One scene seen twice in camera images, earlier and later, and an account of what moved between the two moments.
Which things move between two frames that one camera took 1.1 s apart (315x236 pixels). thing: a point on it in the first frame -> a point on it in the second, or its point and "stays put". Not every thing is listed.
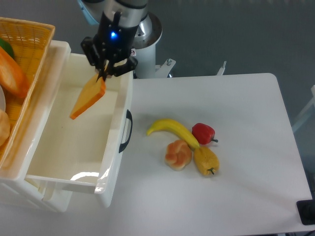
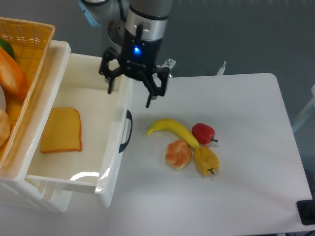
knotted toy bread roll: (178, 154) stays put
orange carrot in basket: (13, 76) stays put
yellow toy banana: (170, 124) stays put
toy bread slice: (94, 90) -> (62, 131)
